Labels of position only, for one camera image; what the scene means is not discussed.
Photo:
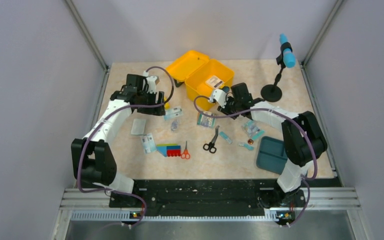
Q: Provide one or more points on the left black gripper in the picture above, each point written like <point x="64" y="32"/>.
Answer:
<point x="154" y="110"/>

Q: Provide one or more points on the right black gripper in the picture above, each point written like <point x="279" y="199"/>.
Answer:
<point x="225" y="110"/>

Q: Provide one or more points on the clear bag teal items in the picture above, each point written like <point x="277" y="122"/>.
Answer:
<point x="252" y="130"/>

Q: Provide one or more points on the white blue gauze packet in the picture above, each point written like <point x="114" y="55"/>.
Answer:
<point x="214" y="82"/>

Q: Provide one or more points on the clear bag of masks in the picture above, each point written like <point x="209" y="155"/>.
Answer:
<point x="138" y="127"/>

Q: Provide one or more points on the green white bandage packet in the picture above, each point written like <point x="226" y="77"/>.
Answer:
<point x="206" y="120"/>

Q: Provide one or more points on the yellow plastic medicine box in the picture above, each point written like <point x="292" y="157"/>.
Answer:
<point x="193" y="68"/>

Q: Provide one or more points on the small clear vial bag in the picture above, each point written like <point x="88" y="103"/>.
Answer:
<point x="174" y="125"/>

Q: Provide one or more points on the teal divided tray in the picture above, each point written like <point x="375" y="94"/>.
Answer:
<point x="271" y="155"/>

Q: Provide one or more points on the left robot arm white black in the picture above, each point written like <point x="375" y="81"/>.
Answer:
<point x="92" y="159"/>

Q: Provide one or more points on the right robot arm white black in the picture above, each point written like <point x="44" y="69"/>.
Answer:
<point x="303" y="139"/>

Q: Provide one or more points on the blue microphone on stand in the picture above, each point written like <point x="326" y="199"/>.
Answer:
<point x="286" y="59"/>

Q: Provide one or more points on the light blue plaster strip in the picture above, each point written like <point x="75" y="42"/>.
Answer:
<point x="225" y="137"/>

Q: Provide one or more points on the white blue wipe sachets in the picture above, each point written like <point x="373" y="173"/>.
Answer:
<point x="148" y="143"/>

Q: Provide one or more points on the colourful stacked card pack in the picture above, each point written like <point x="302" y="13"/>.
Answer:
<point x="169" y="150"/>

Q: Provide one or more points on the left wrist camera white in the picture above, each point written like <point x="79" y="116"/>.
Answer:
<point x="151" y="82"/>

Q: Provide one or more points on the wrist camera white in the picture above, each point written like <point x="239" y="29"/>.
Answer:
<point x="218" y="96"/>
<point x="151" y="82"/>

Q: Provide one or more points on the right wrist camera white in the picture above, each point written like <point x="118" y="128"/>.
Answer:
<point x="218" y="96"/>

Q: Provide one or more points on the black handled scissors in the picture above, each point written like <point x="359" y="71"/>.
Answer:
<point x="210" y="147"/>

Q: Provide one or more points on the orange handled scissors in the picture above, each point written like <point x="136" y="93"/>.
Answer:
<point x="185" y="154"/>

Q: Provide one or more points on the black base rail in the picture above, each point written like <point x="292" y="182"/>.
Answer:
<point x="208" y="198"/>

